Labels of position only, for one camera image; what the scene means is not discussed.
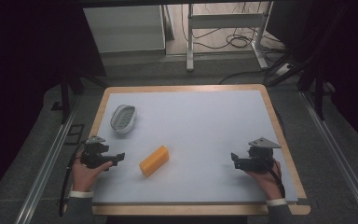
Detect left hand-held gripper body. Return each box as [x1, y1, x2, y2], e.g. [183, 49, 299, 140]
[80, 134, 114, 170]

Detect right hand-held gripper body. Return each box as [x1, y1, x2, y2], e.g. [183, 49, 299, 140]
[240, 136, 282, 174]

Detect person's left hand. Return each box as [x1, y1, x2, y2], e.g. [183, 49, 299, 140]
[71, 151, 114, 193]

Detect person's right hand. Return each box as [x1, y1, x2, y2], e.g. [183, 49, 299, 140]
[244, 158, 283, 202]

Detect orange soap bar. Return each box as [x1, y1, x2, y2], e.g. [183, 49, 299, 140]
[138, 145, 171, 179]

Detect white oval soap dish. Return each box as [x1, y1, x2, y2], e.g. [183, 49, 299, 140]
[109, 104, 137, 135]

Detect pale grey table mat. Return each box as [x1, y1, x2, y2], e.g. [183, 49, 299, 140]
[91, 90, 299, 204]

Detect black metal stand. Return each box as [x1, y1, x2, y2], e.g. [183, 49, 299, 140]
[58, 69, 110, 125]
[267, 52, 337, 121]

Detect white power strip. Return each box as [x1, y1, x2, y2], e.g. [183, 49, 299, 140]
[274, 63, 294, 77]

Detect white cabinet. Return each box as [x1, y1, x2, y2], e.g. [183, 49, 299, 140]
[82, 4, 167, 54]

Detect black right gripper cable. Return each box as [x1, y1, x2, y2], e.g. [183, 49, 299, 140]
[260, 154, 286, 199]

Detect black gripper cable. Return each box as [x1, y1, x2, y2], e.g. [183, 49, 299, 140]
[58, 140, 88, 217]
[260, 154, 286, 199]

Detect black flat floor frame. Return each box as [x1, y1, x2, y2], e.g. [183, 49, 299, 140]
[63, 123, 86, 147]

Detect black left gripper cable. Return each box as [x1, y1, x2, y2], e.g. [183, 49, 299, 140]
[58, 140, 88, 217]

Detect aluminium rail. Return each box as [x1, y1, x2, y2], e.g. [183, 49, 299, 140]
[13, 92, 82, 224]
[301, 91, 358, 224]

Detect black floor cables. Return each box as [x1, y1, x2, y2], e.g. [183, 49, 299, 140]
[180, 2, 288, 86]

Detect white metal table frame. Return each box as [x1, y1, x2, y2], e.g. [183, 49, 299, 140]
[186, 1, 275, 73]

